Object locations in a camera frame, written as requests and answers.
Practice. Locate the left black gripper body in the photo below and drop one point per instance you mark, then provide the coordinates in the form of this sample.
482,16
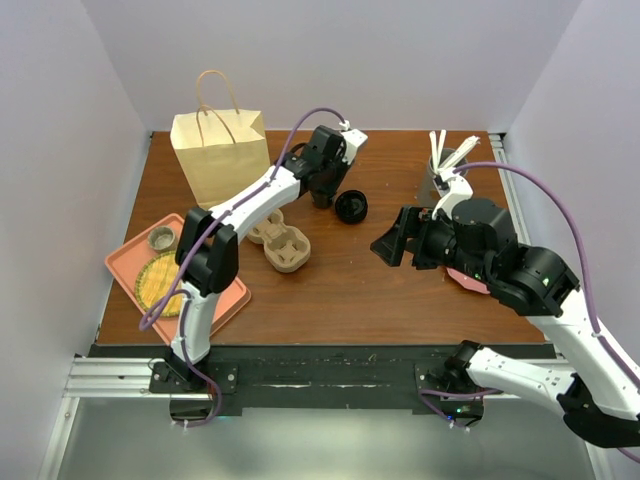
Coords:
330,170

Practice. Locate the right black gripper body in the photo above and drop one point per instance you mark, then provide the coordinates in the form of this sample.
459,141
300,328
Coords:
436,239

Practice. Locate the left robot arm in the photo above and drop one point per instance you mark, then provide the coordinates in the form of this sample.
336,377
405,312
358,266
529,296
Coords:
208,249

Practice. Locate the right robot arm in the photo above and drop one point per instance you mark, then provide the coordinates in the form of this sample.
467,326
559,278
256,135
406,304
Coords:
598,399

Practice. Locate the stack of black cups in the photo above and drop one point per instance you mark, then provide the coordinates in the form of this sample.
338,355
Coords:
322,200

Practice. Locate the pink dotted plate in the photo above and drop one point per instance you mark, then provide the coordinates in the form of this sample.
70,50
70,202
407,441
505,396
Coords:
467,282

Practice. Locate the brown paper bag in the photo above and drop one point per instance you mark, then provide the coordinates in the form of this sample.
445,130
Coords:
221,152

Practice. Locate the cardboard cup carrier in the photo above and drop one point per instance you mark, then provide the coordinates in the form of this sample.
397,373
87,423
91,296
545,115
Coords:
285,247

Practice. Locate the small grey ceramic bowl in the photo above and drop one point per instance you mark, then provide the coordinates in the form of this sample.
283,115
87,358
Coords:
162,239

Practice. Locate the yellow woven round mat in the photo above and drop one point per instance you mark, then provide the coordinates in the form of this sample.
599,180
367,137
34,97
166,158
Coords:
154,279

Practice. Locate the pink plastic tray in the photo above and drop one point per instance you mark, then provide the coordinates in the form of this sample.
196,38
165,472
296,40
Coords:
126,262

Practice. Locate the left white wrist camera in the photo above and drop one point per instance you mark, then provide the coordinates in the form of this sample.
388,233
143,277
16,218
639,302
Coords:
355,139

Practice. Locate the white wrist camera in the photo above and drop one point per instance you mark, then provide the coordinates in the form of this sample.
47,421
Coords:
452,188
355,139

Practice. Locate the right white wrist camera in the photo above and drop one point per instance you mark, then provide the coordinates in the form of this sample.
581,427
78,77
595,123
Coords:
452,188

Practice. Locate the aluminium frame rail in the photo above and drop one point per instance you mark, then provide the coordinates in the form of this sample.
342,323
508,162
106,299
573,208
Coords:
110,378

